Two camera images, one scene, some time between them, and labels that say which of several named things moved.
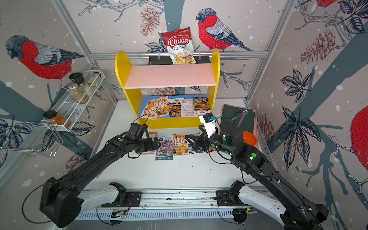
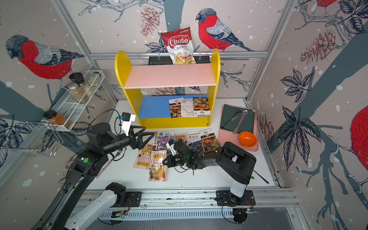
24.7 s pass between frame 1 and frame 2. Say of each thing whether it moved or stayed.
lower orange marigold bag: stayed
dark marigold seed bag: stayed
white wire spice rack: stayed
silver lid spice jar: stayed
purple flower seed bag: moved
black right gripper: moved
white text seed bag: stayed
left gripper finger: moved
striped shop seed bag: stayed
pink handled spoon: stayed
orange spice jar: stayed
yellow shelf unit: stayed
